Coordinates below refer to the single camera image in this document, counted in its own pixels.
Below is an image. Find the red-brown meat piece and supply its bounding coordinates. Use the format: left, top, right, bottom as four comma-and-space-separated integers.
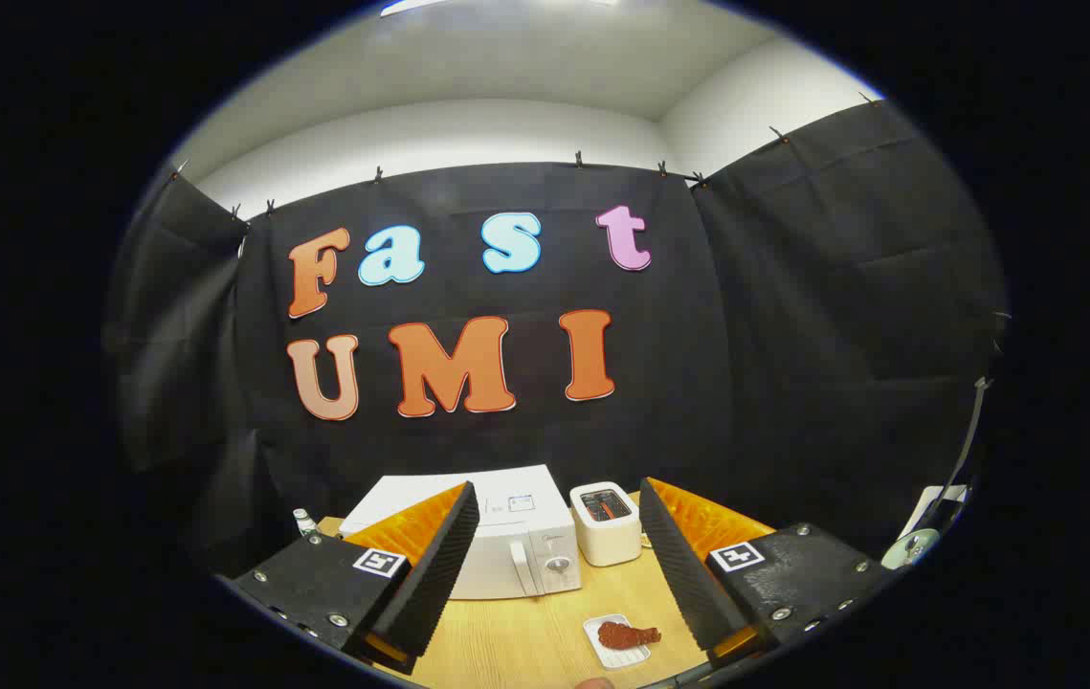
597, 621, 662, 650

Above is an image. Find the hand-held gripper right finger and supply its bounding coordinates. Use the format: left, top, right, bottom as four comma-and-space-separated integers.
638, 476, 893, 669

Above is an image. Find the small white ribbed-handle plate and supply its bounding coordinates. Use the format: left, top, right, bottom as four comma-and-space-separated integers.
583, 613, 653, 669

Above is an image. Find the round silver object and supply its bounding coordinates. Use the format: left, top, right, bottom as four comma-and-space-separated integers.
881, 528, 940, 571

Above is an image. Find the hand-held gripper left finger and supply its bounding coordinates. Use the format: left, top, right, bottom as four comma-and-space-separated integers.
231, 480, 481, 671

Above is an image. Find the white microwave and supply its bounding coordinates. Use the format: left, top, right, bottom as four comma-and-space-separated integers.
339, 465, 582, 601

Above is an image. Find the white toaster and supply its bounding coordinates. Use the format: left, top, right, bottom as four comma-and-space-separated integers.
569, 481, 643, 567

